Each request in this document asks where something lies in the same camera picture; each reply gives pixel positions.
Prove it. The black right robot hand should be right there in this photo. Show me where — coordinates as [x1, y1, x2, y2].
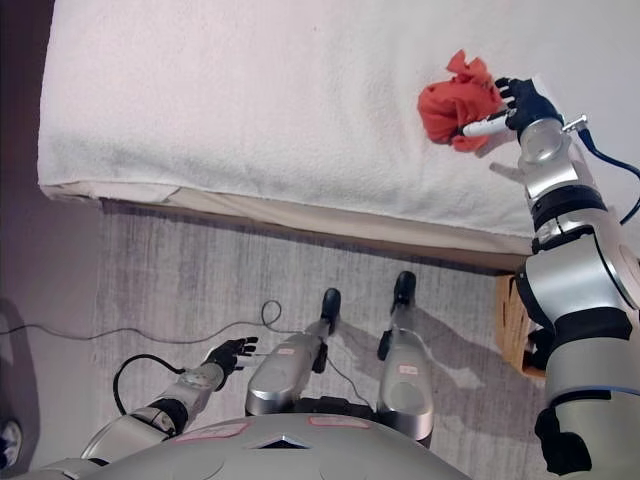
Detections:
[460, 75, 562, 139]

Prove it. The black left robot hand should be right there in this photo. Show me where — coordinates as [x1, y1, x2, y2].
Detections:
[201, 335, 260, 380]

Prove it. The orange cloth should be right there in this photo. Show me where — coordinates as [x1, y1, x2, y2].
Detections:
[417, 48, 507, 154]

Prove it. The woven wooden laundry basket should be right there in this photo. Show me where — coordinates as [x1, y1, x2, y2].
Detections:
[495, 273, 550, 382]

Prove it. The white towel-covered bed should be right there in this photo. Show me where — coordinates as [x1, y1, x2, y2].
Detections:
[36, 0, 640, 242]

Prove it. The silver left robot leg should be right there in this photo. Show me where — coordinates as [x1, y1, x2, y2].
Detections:
[244, 287, 344, 417]

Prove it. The grey striped rug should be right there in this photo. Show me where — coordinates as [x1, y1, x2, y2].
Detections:
[91, 198, 557, 480]

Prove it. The silver robot torso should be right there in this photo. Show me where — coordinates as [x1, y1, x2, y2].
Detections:
[22, 409, 472, 480]

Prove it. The dark shoe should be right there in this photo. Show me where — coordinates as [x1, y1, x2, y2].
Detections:
[0, 418, 23, 467]

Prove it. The thin black floor cable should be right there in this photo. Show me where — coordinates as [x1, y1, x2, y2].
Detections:
[0, 299, 284, 347]

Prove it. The blue wrist cable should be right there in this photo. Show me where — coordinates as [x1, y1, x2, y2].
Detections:
[561, 114, 640, 227]

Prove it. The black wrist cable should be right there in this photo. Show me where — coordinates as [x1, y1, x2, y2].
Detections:
[112, 353, 187, 417]

